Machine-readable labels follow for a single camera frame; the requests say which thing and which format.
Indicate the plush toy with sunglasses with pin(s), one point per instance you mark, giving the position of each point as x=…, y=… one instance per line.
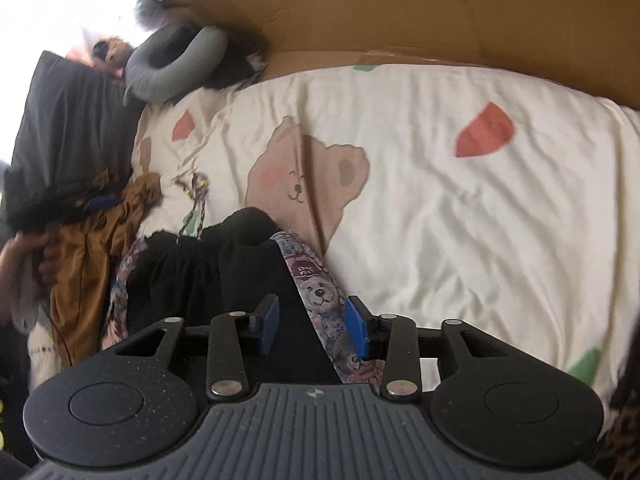
x=114, y=52

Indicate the person's left hand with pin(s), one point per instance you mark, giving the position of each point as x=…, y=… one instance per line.
x=15, y=265

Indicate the dark grey pillow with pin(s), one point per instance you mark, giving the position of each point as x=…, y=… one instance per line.
x=70, y=125

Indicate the cream printed bed sheet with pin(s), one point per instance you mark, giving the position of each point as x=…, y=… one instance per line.
x=450, y=220

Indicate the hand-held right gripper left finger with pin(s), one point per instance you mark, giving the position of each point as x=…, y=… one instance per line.
x=270, y=322

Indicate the brown cardboard sheet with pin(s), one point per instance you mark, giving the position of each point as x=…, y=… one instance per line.
x=400, y=10

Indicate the white fluffy plush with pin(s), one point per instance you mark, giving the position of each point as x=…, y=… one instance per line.
x=150, y=10

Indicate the white knit cloth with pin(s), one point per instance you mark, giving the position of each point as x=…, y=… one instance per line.
x=42, y=347

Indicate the brown garment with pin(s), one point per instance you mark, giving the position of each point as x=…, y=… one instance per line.
x=85, y=265

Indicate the grey neck pillow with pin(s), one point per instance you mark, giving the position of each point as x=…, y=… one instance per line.
x=150, y=75

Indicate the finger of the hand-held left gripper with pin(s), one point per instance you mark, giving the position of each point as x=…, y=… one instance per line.
x=98, y=203

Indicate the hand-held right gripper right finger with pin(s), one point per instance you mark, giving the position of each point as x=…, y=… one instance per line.
x=356, y=325

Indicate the small dark cloth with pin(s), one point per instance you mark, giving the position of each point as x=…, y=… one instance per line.
x=232, y=65

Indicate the leopard print cloth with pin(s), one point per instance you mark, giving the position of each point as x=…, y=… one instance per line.
x=622, y=435

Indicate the black garment with patterned lining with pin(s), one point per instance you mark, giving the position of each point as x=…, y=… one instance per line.
x=210, y=270

